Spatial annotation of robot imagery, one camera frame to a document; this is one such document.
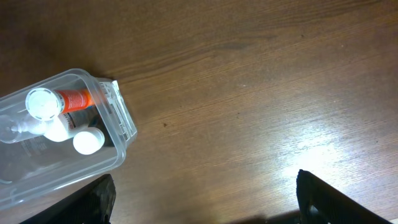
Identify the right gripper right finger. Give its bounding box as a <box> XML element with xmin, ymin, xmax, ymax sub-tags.
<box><xmin>296</xmin><ymin>169</ymin><xmax>391</xmax><ymax>224</ymax></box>

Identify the white spray bottle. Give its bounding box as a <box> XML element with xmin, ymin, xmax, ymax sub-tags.
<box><xmin>1</xmin><ymin>112</ymin><xmax>91</xmax><ymax>144</ymax></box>

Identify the orange tube white cap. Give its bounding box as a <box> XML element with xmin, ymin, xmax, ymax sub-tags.
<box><xmin>25</xmin><ymin>88</ymin><xmax>95</xmax><ymax>121</ymax></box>

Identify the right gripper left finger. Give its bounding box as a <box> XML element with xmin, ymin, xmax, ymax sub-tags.
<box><xmin>21</xmin><ymin>174</ymin><xmax>116</xmax><ymax>224</ymax></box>

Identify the dark bottle white cap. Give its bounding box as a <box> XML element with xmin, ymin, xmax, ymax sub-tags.
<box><xmin>73</xmin><ymin>115</ymin><xmax>108</xmax><ymax>155</ymax></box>

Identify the clear plastic container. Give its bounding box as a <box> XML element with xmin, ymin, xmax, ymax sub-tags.
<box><xmin>1</xmin><ymin>68</ymin><xmax>137</xmax><ymax>210</ymax></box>

